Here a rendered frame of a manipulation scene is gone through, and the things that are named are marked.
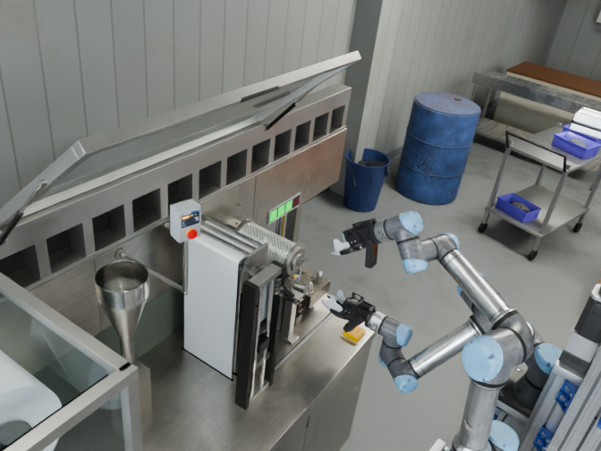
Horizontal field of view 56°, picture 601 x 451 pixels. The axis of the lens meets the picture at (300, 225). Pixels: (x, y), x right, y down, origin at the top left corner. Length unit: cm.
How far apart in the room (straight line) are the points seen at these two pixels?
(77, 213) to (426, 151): 395
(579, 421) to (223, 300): 121
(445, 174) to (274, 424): 370
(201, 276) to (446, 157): 361
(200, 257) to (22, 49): 149
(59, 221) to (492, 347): 125
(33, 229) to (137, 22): 186
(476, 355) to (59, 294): 122
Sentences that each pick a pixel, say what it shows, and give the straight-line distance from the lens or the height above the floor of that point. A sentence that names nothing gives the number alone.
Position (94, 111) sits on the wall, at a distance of 327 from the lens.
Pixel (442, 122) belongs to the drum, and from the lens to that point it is 512.
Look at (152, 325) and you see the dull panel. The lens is 221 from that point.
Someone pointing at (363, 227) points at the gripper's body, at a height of 150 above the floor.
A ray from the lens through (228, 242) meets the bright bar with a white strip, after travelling 186.
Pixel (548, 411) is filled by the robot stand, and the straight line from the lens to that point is 216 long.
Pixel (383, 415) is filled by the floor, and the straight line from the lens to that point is 335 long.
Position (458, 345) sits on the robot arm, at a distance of 208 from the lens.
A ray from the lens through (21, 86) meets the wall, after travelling 304.
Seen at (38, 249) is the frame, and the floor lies 156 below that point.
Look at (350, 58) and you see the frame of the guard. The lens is 192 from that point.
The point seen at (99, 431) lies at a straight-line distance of 130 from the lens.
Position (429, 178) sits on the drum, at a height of 27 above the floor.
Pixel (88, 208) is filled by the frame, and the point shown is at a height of 161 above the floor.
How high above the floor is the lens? 250
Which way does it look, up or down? 32 degrees down
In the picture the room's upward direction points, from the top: 7 degrees clockwise
